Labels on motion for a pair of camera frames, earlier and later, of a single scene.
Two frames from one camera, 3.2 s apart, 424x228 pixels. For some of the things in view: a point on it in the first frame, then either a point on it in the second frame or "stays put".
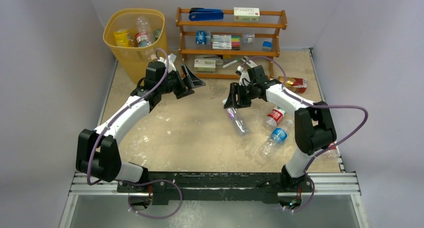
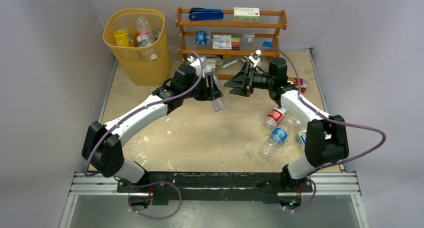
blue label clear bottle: x=276 y=139 stays put
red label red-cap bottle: x=142 y=39 stays put
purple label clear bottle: x=234 y=115 → x=219 y=100
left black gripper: x=189 y=82 → x=207 y=92
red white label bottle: x=275 y=116 stays put
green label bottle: x=156 y=33 stays put
